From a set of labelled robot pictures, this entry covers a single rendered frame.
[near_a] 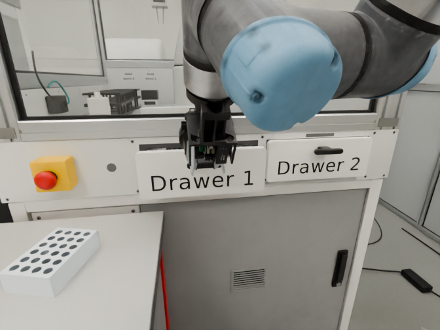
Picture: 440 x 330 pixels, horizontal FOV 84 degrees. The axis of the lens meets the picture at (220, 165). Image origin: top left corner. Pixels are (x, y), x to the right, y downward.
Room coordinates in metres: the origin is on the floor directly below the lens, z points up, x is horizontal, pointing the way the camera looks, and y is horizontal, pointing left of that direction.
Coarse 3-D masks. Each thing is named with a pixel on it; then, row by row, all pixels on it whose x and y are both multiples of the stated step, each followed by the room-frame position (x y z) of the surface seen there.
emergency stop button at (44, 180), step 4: (40, 172) 0.47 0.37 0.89; (44, 172) 0.47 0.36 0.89; (48, 172) 0.47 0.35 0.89; (36, 176) 0.46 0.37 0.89; (40, 176) 0.46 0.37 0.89; (44, 176) 0.46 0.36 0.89; (48, 176) 0.47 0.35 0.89; (52, 176) 0.47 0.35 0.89; (36, 180) 0.46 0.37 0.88; (40, 180) 0.46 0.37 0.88; (44, 180) 0.46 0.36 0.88; (48, 180) 0.46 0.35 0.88; (52, 180) 0.47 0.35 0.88; (56, 180) 0.48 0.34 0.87; (36, 184) 0.46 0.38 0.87; (40, 184) 0.46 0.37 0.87; (44, 184) 0.46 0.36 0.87; (48, 184) 0.46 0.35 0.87; (52, 184) 0.47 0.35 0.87; (40, 188) 0.46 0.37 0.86; (44, 188) 0.46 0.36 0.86; (48, 188) 0.46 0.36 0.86
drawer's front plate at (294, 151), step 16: (272, 144) 0.60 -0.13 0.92; (288, 144) 0.60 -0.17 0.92; (304, 144) 0.61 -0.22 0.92; (320, 144) 0.62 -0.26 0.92; (336, 144) 0.62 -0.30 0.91; (352, 144) 0.63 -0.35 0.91; (368, 144) 0.64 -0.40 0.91; (272, 160) 0.60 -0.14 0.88; (288, 160) 0.60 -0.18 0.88; (304, 160) 0.61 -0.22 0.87; (320, 160) 0.62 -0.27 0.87; (336, 160) 0.62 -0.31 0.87; (352, 160) 0.63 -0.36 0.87; (368, 160) 0.64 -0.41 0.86; (272, 176) 0.60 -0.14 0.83; (288, 176) 0.60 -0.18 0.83; (304, 176) 0.61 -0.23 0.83; (320, 176) 0.62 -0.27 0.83; (336, 176) 0.62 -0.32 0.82; (352, 176) 0.63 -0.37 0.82
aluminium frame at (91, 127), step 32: (0, 32) 0.54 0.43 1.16; (0, 64) 0.52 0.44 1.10; (0, 96) 0.53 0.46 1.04; (0, 128) 0.52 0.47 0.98; (32, 128) 0.53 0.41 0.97; (64, 128) 0.54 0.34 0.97; (96, 128) 0.55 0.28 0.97; (128, 128) 0.56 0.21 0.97; (160, 128) 0.57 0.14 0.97; (256, 128) 0.60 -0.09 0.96; (320, 128) 0.63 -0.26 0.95; (352, 128) 0.65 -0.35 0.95; (384, 128) 0.66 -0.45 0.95
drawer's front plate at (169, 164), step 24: (144, 168) 0.49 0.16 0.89; (168, 168) 0.50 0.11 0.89; (216, 168) 0.52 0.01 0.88; (240, 168) 0.53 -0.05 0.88; (264, 168) 0.54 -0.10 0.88; (144, 192) 0.49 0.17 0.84; (168, 192) 0.50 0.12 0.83; (192, 192) 0.51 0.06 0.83; (216, 192) 0.52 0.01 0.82; (240, 192) 0.53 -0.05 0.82
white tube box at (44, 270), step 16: (48, 240) 0.37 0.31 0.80; (64, 240) 0.37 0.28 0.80; (80, 240) 0.38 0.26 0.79; (96, 240) 0.40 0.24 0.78; (32, 256) 0.33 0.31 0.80; (48, 256) 0.33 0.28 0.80; (64, 256) 0.34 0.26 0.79; (80, 256) 0.35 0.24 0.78; (0, 272) 0.30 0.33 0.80; (16, 272) 0.30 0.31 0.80; (32, 272) 0.30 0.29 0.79; (48, 272) 0.31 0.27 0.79; (64, 272) 0.31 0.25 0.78; (16, 288) 0.29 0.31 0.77; (32, 288) 0.29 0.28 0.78; (48, 288) 0.29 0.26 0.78
